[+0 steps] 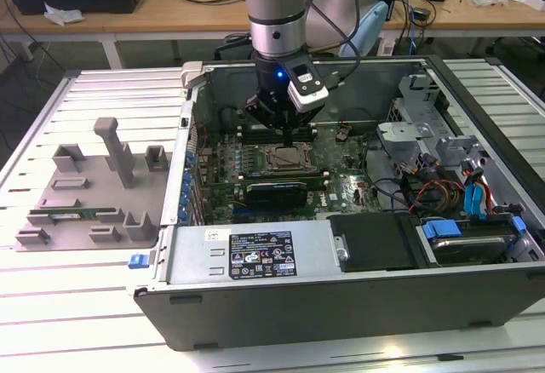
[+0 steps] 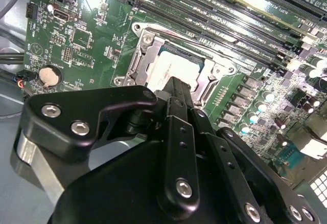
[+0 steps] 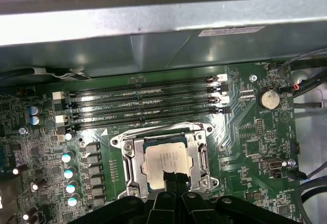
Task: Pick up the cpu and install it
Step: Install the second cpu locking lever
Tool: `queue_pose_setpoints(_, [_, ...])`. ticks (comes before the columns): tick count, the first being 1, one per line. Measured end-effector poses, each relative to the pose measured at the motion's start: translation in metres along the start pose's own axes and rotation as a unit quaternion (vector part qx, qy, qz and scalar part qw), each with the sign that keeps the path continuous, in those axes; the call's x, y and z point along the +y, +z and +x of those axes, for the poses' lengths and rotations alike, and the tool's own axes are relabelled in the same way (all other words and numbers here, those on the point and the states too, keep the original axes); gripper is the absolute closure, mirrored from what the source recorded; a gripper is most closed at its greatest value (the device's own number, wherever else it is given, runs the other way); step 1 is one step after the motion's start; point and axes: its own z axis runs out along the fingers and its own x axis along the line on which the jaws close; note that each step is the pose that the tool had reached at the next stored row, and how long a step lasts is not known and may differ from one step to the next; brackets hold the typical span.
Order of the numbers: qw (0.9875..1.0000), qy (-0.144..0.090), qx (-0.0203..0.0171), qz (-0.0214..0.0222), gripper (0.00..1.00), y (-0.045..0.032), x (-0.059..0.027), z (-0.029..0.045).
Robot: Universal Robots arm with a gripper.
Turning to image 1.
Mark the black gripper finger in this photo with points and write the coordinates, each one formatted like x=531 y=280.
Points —
x=302 y=119
x=259 y=111

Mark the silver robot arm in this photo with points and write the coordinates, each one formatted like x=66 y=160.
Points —
x=272 y=2

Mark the silver coin battery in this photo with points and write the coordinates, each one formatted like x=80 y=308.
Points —
x=342 y=133

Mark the black office chair base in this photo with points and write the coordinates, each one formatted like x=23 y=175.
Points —
x=232 y=49

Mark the green motherboard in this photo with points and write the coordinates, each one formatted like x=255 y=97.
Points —
x=221 y=164

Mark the black graphics card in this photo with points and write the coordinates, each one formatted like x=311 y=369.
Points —
x=277 y=194

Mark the grey plastic case latch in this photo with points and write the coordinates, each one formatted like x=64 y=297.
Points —
x=191 y=70

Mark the silver finned chipset heatsink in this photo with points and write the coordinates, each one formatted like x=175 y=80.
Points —
x=357 y=189

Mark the blue expansion slot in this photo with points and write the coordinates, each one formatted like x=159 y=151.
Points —
x=238 y=210

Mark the silver metal drive cage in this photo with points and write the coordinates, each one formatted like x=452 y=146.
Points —
x=409 y=134

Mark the wooden desk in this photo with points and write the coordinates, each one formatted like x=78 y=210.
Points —
x=170 y=15

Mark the black plastic drive shroud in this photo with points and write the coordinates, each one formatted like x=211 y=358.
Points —
x=374 y=241

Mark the small black device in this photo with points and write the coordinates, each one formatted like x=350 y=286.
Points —
x=421 y=13

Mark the silver power supply unit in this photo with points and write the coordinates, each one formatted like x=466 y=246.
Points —
x=191 y=258

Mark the blue plastic disk carrier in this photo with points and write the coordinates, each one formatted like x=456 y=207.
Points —
x=443 y=230

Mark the blue plastic case clip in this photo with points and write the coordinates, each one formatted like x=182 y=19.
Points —
x=138 y=261

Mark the green RAM stick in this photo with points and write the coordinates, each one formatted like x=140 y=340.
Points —
x=85 y=212

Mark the dark grey open PC case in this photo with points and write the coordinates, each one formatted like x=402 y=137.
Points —
x=340 y=317

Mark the silver black hard disk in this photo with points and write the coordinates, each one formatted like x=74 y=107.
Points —
x=468 y=249

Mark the grey plastic parts rack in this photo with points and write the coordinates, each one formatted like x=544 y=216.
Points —
x=64 y=202

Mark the crumpled white plastic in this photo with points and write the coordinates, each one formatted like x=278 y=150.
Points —
x=64 y=14

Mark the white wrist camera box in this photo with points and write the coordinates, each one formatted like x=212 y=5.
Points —
x=308 y=96

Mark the white wall plug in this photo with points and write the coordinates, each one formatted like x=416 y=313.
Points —
x=386 y=47

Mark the silver metal bracket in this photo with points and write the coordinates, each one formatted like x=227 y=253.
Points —
x=457 y=147

